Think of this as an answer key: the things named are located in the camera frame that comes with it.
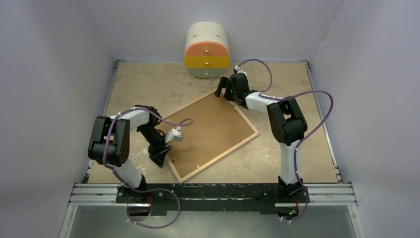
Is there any wooden picture frame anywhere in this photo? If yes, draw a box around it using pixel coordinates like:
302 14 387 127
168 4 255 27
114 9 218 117
157 90 260 183

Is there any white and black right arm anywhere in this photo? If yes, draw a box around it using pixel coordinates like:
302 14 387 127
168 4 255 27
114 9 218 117
214 72 308 202

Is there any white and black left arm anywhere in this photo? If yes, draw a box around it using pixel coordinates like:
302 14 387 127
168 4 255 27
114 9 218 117
87 105 171 203

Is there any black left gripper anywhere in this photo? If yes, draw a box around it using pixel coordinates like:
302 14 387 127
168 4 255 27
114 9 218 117
137 124 172 167

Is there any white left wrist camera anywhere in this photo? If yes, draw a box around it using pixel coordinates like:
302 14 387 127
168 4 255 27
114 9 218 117
165 126 183 143

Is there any brown cardboard backing board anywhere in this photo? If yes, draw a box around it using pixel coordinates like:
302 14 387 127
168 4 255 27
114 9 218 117
159 93 256 179

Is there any small colourful drawer cabinet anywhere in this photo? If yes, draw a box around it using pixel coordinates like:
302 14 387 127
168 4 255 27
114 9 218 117
184 21 230 78

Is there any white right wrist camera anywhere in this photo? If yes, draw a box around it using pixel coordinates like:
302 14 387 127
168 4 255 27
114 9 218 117
233 65 247 75

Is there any black and aluminium base rail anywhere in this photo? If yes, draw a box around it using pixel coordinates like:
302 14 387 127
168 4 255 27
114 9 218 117
69 183 357 217

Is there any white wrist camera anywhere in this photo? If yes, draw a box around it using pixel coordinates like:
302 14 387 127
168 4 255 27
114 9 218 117
165 126 183 143
233 65 247 75

